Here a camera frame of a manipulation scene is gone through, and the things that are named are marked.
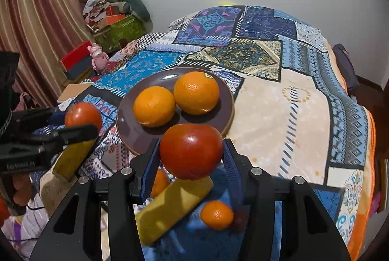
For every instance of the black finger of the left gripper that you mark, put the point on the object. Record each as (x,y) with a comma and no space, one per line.
(37,118)
(57,138)

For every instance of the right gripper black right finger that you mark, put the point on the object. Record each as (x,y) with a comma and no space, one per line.
(308,232)

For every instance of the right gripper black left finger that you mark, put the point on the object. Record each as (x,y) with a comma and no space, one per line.
(74,231)

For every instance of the red tomato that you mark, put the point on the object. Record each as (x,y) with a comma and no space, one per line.
(83,113)
(191,151)

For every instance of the large orange with green stem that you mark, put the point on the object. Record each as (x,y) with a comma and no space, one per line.
(154,106)

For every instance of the large orange with sticker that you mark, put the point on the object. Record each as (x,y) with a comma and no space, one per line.
(196,92)

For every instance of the left human hand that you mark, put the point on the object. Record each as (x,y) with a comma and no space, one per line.
(16,190)

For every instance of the tan cardboard box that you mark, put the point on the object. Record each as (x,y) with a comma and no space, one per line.
(73,90)

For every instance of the dark cherry fruit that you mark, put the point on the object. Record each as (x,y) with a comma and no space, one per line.
(240,218)

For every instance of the dark purple round plate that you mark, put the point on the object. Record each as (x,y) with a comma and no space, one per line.
(176,110)

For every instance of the red and black box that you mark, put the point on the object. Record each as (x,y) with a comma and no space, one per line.
(77,61)

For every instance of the yellow green corn piece long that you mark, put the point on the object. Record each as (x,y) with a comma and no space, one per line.
(169,207)

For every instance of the pink rabbit toy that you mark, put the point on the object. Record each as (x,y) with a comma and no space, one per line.
(99,57)

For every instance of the small mandarin orange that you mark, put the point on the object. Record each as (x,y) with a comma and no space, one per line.
(217,215)

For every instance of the striped brown curtain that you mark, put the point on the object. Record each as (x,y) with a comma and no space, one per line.
(42,32)

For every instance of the green storage box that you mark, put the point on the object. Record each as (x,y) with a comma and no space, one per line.
(113,37)

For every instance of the pile of clothes and toys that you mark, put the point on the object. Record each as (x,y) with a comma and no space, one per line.
(98,14)

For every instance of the blue patchwork bed blanket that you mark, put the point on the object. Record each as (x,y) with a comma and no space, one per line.
(292,112)

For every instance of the dark blue pillow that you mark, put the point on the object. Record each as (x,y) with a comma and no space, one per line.
(345,66)

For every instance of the yellow round object behind bed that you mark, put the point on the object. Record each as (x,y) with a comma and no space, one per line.
(226,3)

